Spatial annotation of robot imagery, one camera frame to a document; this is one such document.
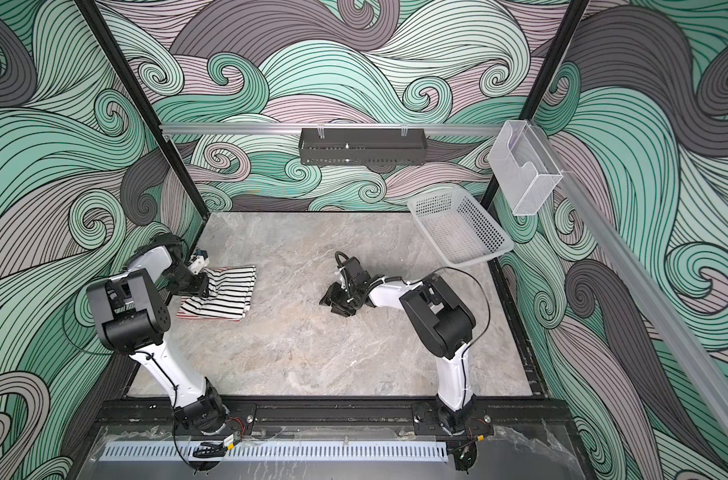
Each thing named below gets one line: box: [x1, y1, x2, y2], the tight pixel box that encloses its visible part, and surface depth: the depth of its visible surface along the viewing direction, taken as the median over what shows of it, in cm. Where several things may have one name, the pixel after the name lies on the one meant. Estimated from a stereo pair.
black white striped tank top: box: [177, 265, 257, 322], surface depth 92 cm
